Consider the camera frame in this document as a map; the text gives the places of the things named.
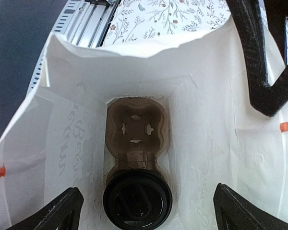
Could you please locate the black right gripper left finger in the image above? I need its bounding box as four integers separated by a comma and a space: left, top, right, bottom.
9, 187, 84, 230

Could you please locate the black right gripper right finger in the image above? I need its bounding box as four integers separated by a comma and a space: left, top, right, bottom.
213, 183, 288, 230

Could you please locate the brown cardboard cup carrier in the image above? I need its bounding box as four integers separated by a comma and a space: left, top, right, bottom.
105, 97, 170, 183

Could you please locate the white paper takeout bag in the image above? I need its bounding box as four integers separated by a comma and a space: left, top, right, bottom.
0, 19, 288, 230

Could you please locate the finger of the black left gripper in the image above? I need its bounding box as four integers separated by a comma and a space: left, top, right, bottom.
227, 0, 288, 117

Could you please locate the aluminium front rail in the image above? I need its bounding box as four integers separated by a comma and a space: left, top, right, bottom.
28, 0, 122, 89

